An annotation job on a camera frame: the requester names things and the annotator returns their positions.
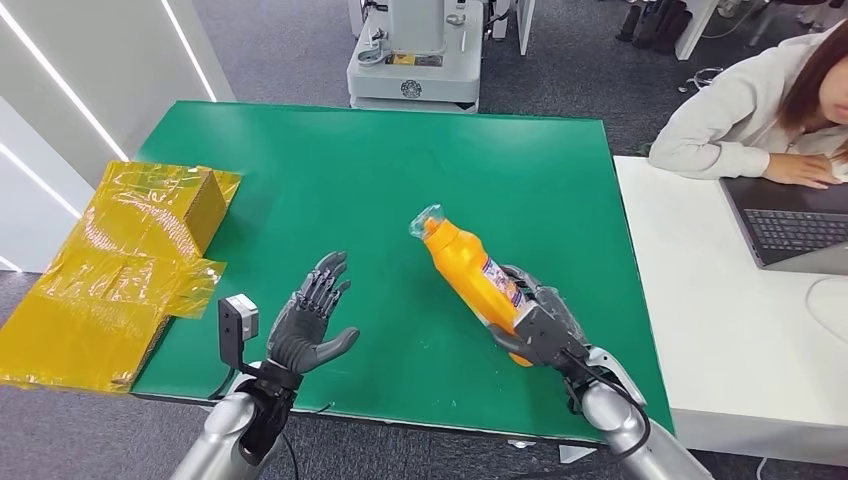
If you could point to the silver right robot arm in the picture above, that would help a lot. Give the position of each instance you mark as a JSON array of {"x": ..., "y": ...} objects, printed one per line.
[{"x": 616, "y": 417}]

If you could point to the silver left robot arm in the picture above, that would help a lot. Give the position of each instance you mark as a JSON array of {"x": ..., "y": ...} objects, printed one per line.
[{"x": 222, "y": 430}]

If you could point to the person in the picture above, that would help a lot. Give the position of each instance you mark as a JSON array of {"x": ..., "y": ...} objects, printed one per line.
[{"x": 722, "y": 112}]

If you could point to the white upright panel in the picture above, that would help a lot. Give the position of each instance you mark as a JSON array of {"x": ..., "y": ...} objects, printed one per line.
[{"x": 524, "y": 26}]

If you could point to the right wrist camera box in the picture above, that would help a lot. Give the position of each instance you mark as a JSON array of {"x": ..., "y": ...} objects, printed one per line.
[{"x": 550, "y": 338}]

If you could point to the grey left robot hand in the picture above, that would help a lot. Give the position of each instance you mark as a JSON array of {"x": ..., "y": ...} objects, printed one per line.
[{"x": 301, "y": 331}]

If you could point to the yellow taped cardboard box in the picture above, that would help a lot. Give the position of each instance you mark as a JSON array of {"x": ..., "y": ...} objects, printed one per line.
[{"x": 112, "y": 291}]

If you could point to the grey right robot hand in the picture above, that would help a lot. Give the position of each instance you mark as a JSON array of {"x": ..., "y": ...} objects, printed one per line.
[{"x": 553, "y": 301}]

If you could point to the white desk leg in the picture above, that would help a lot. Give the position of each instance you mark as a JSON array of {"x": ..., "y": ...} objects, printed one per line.
[{"x": 692, "y": 30}]

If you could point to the white robot base machine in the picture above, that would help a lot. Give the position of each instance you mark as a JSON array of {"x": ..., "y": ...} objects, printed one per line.
[{"x": 424, "y": 73}]

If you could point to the person's hand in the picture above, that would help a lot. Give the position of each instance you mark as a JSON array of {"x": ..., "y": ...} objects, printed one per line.
[{"x": 798, "y": 171}]

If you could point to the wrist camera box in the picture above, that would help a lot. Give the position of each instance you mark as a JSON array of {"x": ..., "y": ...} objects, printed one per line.
[
  {"x": 550, "y": 338},
  {"x": 237, "y": 321}
]

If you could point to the white table bracket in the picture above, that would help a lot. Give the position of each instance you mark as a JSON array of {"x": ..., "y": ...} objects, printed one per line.
[{"x": 575, "y": 454}]

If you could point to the green table mat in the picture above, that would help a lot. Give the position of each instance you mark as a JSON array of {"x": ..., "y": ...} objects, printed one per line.
[{"x": 371, "y": 179}]

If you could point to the white desk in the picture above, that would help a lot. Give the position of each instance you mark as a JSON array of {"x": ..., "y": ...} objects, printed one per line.
[{"x": 696, "y": 298}]

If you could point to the black bags on floor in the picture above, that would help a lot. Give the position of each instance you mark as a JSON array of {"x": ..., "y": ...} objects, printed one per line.
[{"x": 656, "y": 26}]

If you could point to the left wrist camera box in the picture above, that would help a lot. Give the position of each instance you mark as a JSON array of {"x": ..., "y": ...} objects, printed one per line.
[{"x": 237, "y": 321}]

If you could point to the grey laptop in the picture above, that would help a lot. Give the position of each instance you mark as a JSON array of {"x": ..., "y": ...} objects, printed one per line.
[{"x": 788, "y": 228}]

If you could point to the orange plastic bottle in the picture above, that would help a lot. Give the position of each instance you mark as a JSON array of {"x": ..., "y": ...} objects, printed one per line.
[{"x": 467, "y": 275}]

